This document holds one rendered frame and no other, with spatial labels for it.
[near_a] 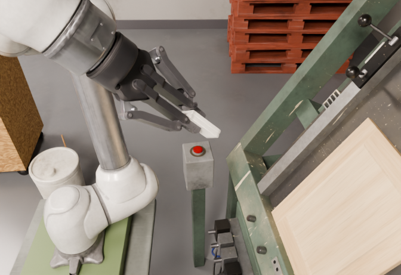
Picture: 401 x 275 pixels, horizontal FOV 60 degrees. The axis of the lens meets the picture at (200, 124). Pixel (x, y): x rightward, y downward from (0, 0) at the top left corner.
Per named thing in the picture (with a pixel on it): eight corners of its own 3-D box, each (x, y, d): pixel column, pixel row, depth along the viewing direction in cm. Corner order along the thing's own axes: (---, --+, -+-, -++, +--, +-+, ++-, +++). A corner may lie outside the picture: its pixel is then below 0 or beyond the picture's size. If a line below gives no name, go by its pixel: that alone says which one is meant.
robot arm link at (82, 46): (93, -15, 42) (132, 17, 45) (65, 7, 49) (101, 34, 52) (56, 45, 39) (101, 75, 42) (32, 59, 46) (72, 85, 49)
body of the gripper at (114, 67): (97, 73, 43) (153, 111, 48) (126, 19, 46) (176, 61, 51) (73, 80, 48) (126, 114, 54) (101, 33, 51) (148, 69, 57)
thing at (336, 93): (328, 107, 122) (322, 104, 121) (342, 91, 119) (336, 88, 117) (333, 114, 119) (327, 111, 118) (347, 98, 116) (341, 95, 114)
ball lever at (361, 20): (391, 47, 103) (354, 21, 103) (401, 36, 101) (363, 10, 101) (393, 50, 100) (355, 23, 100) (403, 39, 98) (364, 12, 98)
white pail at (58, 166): (54, 181, 255) (34, 133, 224) (95, 181, 255) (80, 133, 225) (39, 218, 231) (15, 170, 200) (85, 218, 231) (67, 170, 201)
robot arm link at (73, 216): (48, 228, 126) (28, 190, 111) (96, 205, 133) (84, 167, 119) (61, 264, 116) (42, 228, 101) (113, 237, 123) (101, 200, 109)
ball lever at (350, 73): (355, 74, 109) (340, 73, 99) (364, 65, 107) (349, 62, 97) (365, 82, 108) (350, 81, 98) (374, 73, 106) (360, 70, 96)
